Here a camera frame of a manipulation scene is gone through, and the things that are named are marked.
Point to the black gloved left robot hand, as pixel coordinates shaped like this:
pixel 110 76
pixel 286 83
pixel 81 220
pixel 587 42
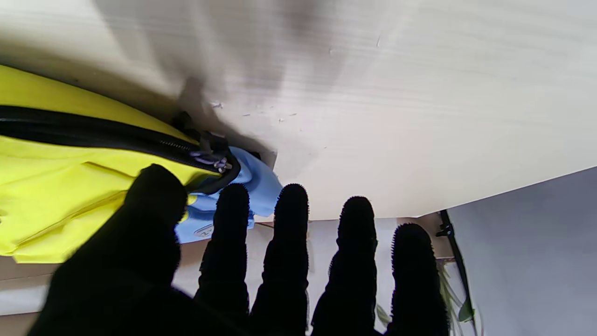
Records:
pixel 130 270

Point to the yellow and blue school bag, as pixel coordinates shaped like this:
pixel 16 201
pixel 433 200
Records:
pixel 70 186

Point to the pale green leafy plant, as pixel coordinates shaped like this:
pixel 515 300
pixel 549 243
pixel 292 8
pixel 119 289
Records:
pixel 454 298

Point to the black stand pole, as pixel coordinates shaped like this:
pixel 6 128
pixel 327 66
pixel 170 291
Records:
pixel 459 266

